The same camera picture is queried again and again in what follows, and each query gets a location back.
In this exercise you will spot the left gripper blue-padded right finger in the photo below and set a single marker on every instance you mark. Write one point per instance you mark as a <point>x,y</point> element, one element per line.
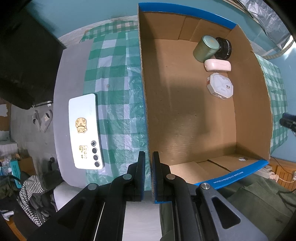
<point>161,188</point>

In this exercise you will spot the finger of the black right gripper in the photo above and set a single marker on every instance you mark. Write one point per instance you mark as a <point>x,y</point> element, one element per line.
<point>289,121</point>

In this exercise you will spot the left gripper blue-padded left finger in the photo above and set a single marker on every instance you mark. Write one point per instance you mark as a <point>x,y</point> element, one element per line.
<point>135,186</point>

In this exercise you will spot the white octagonal box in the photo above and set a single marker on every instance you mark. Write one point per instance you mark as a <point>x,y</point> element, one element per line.
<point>220,86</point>

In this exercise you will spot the blue-edged cardboard box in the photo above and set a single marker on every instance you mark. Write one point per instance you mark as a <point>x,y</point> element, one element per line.
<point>202,138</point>

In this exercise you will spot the white oval earbuds case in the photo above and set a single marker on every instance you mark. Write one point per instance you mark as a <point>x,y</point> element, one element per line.
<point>216,65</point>

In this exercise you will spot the green cylindrical tin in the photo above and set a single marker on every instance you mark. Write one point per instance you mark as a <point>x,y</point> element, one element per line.
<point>206,48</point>

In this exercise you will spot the white smartphone with stickers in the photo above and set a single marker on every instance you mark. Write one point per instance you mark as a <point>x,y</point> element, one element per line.
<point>84,135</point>

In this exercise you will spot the olive green trousers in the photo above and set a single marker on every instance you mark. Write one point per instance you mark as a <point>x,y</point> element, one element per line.
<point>249,209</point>

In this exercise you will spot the silver foil window cover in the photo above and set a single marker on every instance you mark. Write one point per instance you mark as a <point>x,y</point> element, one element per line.
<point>271,24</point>

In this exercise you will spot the striped clothing pile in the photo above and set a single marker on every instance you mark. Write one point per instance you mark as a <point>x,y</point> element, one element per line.
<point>36,200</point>

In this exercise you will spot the green checkered tablecloth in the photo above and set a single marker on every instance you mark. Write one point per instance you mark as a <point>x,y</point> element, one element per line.
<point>113,74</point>

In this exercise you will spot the pair of grey slippers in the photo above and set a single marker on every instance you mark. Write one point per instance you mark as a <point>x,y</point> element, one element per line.
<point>42,122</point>

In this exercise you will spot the teal box on floor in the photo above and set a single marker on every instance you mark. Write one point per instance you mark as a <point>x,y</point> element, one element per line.
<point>15,171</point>

